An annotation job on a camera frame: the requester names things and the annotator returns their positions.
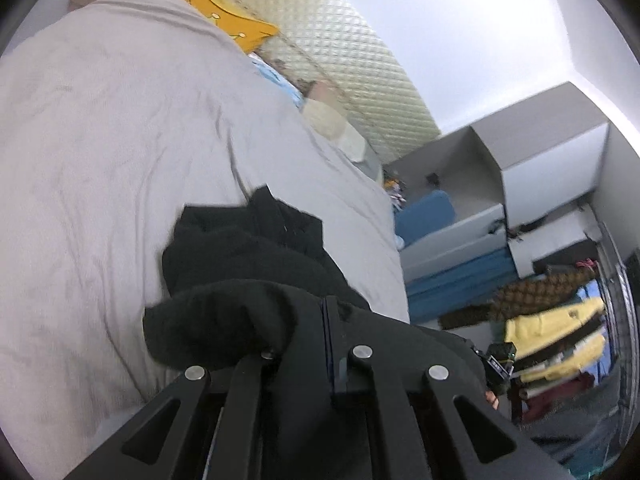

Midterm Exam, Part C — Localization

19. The metal clothes rack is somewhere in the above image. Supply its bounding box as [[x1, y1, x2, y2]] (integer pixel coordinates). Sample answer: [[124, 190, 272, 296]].
[[595, 220, 640, 411]]

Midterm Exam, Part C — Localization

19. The blue curtain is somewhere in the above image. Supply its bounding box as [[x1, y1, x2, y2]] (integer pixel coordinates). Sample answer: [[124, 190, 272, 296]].
[[405, 247, 518, 318]]

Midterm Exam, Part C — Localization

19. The white and grey wardrobe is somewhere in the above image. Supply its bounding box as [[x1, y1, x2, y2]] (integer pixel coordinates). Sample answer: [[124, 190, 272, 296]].
[[382, 80, 613, 281]]

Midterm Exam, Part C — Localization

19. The yellow hanging garment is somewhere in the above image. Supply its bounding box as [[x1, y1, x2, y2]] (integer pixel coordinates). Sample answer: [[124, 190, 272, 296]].
[[504, 297, 607, 383]]

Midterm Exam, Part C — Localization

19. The black puffer jacket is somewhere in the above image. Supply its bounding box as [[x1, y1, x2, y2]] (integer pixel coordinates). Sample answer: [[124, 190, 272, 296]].
[[142, 185, 488, 411]]

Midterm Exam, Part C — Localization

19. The blue printed pillow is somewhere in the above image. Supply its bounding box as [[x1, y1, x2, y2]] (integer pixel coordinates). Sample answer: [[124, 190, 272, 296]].
[[250, 55, 306, 108]]

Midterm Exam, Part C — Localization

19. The black hanging strap bag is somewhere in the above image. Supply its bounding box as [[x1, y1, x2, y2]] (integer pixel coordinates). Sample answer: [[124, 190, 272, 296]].
[[487, 215, 546, 241]]

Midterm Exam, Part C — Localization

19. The group of small bottles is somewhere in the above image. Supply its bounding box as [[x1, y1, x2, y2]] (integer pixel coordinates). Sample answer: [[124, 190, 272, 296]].
[[382, 170, 406, 208]]

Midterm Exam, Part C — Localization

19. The cream quilted headboard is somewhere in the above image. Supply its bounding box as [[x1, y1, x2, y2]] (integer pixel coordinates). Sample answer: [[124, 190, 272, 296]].
[[192, 0, 443, 163]]

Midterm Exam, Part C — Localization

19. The yellow pillow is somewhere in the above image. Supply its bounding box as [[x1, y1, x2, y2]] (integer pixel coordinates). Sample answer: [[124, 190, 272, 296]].
[[162, 0, 280, 54]]

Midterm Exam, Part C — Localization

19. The blue padded chair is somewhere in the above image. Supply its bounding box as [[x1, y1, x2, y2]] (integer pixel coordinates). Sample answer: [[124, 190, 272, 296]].
[[392, 190, 457, 248]]

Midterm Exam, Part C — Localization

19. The cream fluffy pillow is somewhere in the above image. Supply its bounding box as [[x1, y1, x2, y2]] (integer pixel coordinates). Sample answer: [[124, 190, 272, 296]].
[[300, 97, 351, 141]]

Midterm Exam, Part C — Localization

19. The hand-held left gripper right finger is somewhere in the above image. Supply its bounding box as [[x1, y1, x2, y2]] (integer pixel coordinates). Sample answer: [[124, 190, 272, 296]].
[[326, 296, 576, 480]]

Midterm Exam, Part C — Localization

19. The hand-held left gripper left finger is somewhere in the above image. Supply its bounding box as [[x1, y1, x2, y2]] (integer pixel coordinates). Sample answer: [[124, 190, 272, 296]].
[[62, 297, 331, 480]]

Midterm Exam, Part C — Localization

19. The pale green pillow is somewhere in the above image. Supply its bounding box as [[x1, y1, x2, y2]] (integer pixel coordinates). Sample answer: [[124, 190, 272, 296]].
[[337, 125, 378, 163]]

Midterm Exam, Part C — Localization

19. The dark red hanging garment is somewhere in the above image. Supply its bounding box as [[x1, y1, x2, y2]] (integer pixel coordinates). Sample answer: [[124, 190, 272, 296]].
[[520, 372, 596, 421]]

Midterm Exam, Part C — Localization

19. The bed with grey sheet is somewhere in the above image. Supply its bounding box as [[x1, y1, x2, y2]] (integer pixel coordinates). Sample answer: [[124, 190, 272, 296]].
[[0, 0, 411, 471]]

